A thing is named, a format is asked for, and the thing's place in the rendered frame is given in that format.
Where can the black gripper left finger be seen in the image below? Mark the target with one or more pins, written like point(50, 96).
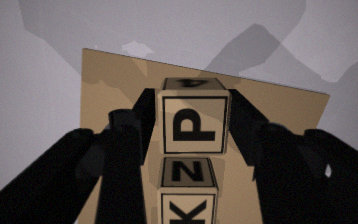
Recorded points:
point(47, 191)

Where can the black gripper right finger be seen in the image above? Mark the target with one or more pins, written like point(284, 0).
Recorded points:
point(285, 167)

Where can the tan square mat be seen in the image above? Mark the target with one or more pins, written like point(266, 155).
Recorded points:
point(111, 81)

